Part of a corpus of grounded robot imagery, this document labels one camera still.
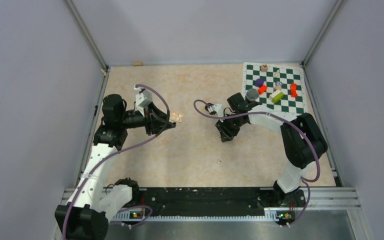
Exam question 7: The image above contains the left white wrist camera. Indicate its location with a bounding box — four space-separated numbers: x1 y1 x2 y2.
135 88 153 117

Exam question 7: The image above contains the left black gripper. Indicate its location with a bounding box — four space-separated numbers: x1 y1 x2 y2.
119 101 176 135

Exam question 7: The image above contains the large red block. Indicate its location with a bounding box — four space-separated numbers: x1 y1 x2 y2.
290 83 298 98

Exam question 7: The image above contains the small beige chess piece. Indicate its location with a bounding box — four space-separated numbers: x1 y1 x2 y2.
273 69 280 78

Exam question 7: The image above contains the wooden cube with mark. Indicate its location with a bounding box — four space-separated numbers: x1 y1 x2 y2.
260 64 268 72

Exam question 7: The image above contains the purple cable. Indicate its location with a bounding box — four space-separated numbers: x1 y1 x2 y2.
192 99 322 228
61 84 171 240

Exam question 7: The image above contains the white earbud charging case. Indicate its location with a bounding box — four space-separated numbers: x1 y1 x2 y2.
169 112 184 123

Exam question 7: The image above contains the purple block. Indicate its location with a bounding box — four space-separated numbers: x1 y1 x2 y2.
254 78 266 88

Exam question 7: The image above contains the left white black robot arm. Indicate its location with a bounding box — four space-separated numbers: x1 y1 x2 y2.
54 90 176 240

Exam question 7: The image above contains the green white chessboard mat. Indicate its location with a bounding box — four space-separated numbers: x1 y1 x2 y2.
242 62 308 114

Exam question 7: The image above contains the left circuit board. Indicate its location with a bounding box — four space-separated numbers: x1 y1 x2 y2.
129 210 145 220

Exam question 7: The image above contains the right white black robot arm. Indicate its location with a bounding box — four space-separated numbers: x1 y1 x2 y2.
205 89 328 206

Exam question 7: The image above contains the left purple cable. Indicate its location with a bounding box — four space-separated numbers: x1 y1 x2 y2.
61 84 171 240

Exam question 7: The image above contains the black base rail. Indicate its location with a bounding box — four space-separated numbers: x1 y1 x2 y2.
130 187 275 217

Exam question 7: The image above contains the right circuit board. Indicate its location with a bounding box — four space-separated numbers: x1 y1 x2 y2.
276 211 295 222

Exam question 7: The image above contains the circuit board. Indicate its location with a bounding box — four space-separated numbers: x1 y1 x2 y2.
276 211 295 222
129 210 145 220

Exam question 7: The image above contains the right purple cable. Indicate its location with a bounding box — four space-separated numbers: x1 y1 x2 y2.
192 99 322 228

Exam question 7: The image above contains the black microphone grey head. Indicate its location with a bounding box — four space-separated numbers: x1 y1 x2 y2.
245 88 260 103

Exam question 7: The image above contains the small red block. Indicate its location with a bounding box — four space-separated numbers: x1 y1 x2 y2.
257 85 268 95

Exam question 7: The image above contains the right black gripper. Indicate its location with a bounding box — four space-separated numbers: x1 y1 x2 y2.
215 113 246 142

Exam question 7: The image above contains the yellow-green block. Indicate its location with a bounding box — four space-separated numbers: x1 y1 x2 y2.
268 89 284 104

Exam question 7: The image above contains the cork piece at wall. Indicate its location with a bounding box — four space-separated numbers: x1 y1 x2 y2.
132 61 143 67

